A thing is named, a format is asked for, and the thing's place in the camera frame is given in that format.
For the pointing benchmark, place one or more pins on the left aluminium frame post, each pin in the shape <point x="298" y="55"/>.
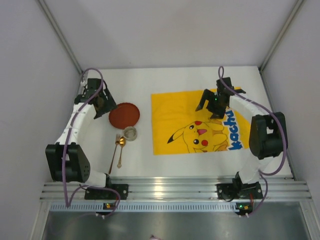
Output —
<point x="59" y="33"/>

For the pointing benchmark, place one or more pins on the red round plate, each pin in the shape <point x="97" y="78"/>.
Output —
<point x="125" y="115"/>

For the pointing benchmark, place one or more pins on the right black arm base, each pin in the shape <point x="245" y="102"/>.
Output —
<point x="229" y="192"/>

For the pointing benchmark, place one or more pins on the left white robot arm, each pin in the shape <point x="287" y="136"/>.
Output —
<point x="66" y="159"/>

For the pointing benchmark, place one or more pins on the rose gold spoon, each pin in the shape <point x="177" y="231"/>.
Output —
<point x="122" y="143"/>

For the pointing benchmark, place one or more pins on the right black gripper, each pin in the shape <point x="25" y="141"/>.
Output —
<point x="213" y="102"/>

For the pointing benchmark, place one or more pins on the aluminium front rail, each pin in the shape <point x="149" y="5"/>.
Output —
<point x="205" y="188"/>

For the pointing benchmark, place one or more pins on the rose gold fork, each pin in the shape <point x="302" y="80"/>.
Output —
<point x="117" y="142"/>

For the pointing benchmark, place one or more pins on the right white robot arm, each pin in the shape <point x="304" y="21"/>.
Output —
<point x="268" y="141"/>

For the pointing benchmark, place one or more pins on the right aluminium frame post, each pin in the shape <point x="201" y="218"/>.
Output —
<point x="298" y="5"/>

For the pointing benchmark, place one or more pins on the yellow Pikachu placemat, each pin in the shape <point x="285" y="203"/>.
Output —
<point x="177" y="128"/>

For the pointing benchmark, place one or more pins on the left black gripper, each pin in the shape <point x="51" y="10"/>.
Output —
<point x="105" y="103"/>

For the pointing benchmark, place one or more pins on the small clear glass cup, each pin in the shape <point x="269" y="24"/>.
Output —
<point x="130" y="133"/>

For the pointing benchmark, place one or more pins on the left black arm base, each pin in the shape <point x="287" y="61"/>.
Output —
<point x="101" y="194"/>

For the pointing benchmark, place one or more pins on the aluminium frame post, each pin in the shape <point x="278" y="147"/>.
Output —
<point x="59" y="33"/>
<point x="298" y="5"/>

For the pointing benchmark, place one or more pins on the slotted cable duct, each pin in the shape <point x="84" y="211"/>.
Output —
<point x="147" y="207"/>

